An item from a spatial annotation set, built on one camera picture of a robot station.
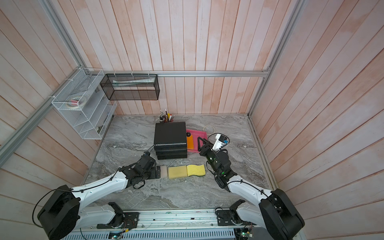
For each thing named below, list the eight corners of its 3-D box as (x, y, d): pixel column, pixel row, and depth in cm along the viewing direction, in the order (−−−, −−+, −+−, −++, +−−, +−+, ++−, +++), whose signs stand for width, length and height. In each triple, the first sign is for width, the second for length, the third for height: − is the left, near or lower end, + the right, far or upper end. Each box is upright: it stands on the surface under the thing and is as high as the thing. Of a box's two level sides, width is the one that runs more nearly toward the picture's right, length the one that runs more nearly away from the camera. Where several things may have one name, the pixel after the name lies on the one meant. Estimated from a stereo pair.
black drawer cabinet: (157, 161, 97) (151, 146, 82) (160, 139, 108) (156, 122, 94) (186, 161, 97) (186, 146, 82) (186, 139, 108) (186, 122, 94)
